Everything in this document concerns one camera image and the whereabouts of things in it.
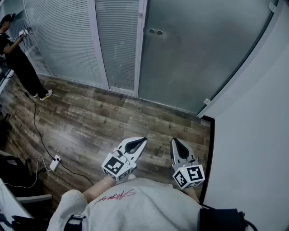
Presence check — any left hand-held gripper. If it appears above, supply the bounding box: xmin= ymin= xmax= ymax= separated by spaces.
xmin=101 ymin=136 xmax=148 ymax=182

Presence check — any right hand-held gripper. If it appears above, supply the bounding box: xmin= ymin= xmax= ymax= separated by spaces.
xmin=170 ymin=137 xmax=206 ymax=190

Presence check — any frosted glass door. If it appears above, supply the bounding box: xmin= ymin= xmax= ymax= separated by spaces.
xmin=138 ymin=0 xmax=280 ymax=115

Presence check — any person's left forearm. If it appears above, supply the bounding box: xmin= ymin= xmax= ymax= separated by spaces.
xmin=82 ymin=175 xmax=118 ymax=203

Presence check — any person's right forearm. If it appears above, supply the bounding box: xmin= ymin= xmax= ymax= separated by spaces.
xmin=184 ymin=187 xmax=201 ymax=204

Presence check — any black baseboard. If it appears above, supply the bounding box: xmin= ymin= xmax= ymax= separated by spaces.
xmin=199 ymin=115 xmax=215 ymax=204

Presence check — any person's grey shirt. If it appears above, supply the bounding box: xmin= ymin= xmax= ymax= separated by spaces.
xmin=46 ymin=177 xmax=203 ymax=231

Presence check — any black pouch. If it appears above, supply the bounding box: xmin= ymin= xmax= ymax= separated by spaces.
xmin=199 ymin=207 xmax=247 ymax=231

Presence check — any white power strip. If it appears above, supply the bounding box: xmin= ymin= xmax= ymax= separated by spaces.
xmin=49 ymin=154 xmax=61 ymax=172

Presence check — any glass pane with white blinds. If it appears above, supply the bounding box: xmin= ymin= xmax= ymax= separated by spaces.
xmin=23 ymin=0 xmax=107 ymax=88
xmin=9 ymin=9 xmax=55 ymax=77
xmin=94 ymin=0 xmax=145 ymax=91

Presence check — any black office chair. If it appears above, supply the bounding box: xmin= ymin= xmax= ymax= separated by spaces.
xmin=0 ymin=150 xmax=54 ymax=205

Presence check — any white desk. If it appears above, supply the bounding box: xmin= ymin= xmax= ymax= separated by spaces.
xmin=0 ymin=178 xmax=35 ymax=231

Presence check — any thin gold bracelet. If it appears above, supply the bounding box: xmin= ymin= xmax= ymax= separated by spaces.
xmin=101 ymin=176 xmax=113 ymax=188

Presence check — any black floor cable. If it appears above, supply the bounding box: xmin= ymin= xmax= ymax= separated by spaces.
xmin=59 ymin=159 xmax=95 ymax=186
xmin=10 ymin=76 xmax=60 ymax=161

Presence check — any black strap with buckle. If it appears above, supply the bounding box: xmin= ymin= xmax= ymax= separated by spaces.
xmin=65 ymin=214 xmax=87 ymax=231

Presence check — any black pouch cable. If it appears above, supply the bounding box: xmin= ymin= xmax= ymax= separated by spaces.
xmin=240 ymin=211 xmax=258 ymax=231

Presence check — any white floor cable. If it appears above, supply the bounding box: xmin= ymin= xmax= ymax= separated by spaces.
xmin=4 ymin=155 xmax=55 ymax=189

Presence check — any white partition frame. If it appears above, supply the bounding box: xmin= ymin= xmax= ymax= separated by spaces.
xmin=22 ymin=0 xmax=145 ymax=98

